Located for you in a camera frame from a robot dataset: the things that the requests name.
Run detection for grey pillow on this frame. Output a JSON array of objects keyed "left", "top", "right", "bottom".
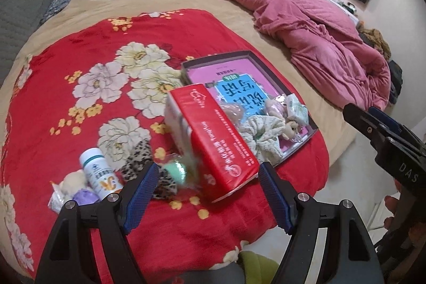
[{"left": 0, "top": 0, "right": 56, "bottom": 82}]

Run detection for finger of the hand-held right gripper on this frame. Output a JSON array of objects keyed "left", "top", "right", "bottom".
[
  {"left": 369, "top": 106, "right": 426, "bottom": 152},
  {"left": 343, "top": 103, "right": 391, "bottom": 152}
]

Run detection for white pill bottle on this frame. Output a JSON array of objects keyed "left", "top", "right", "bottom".
[{"left": 79, "top": 148, "right": 122, "bottom": 202}]

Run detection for small plush bear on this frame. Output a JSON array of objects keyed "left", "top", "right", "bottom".
[{"left": 281, "top": 119, "right": 304, "bottom": 143}]

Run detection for white floral scrunchie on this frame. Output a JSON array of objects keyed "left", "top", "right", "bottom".
[{"left": 240, "top": 115, "right": 290, "bottom": 165}]

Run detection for person's right hand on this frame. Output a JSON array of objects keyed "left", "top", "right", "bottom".
[{"left": 383, "top": 178, "right": 402, "bottom": 231}]

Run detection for mint green makeup sponge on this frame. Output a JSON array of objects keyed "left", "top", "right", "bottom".
[{"left": 165, "top": 158, "right": 198, "bottom": 189}]

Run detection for blue patterned pillow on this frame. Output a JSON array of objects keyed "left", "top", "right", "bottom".
[{"left": 40, "top": 0, "right": 72, "bottom": 22}]

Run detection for red cardboard box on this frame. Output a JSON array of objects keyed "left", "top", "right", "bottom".
[{"left": 165, "top": 83, "right": 260, "bottom": 204}]

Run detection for pile of brown clothes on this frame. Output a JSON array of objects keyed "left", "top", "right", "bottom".
[{"left": 358, "top": 26, "right": 392, "bottom": 62}]

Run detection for red floral blanket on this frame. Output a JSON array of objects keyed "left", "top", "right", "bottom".
[{"left": 0, "top": 9, "right": 330, "bottom": 284}]

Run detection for green white tissue packet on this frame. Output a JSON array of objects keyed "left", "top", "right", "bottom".
[{"left": 284, "top": 94, "right": 311, "bottom": 125}]

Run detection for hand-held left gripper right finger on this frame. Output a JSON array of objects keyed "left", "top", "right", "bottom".
[{"left": 258, "top": 162, "right": 386, "bottom": 284}]

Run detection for green cloth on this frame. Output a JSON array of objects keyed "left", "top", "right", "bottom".
[{"left": 238, "top": 251, "right": 281, "bottom": 284}]

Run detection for pink quilt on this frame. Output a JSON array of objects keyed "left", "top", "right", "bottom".
[{"left": 212, "top": 0, "right": 392, "bottom": 112}]

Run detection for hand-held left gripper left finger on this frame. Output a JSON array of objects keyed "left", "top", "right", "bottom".
[{"left": 35, "top": 162, "right": 160, "bottom": 284}]

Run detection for dark hanging clothes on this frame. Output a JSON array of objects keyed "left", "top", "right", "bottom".
[{"left": 388, "top": 59, "right": 405, "bottom": 105}]

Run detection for leopard print scrunchie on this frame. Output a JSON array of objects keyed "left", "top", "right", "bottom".
[{"left": 120, "top": 140, "right": 177, "bottom": 201}]

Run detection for cream plush ball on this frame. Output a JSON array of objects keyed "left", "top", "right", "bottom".
[{"left": 60, "top": 170, "right": 89, "bottom": 201}]

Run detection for clear plastic packet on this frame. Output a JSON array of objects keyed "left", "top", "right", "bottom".
[{"left": 48, "top": 182, "right": 67, "bottom": 214}]

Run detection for pink box tray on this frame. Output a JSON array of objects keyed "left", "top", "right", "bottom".
[{"left": 181, "top": 50, "right": 318, "bottom": 168}]

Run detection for purple soft item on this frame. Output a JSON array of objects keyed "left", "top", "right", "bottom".
[{"left": 72, "top": 189, "right": 101, "bottom": 205}]

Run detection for pink puff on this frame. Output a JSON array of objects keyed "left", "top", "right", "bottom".
[{"left": 221, "top": 102, "right": 246, "bottom": 125}]

